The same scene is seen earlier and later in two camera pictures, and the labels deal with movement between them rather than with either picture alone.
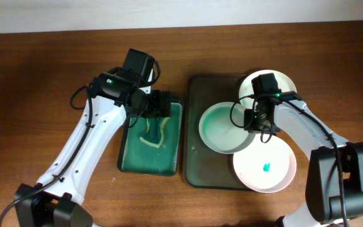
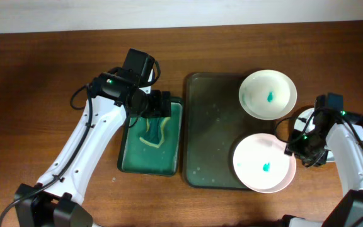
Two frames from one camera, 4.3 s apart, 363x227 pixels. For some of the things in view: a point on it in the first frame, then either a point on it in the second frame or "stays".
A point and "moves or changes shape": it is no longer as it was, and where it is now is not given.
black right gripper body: x=253 y=120 to x=311 y=149
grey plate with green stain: x=222 y=128 moves or changes shape
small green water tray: x=151 y=147 stays
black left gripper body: x=152 y=105 stays
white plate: x=266 y=167 stays
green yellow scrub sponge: x=154 y=135 stays
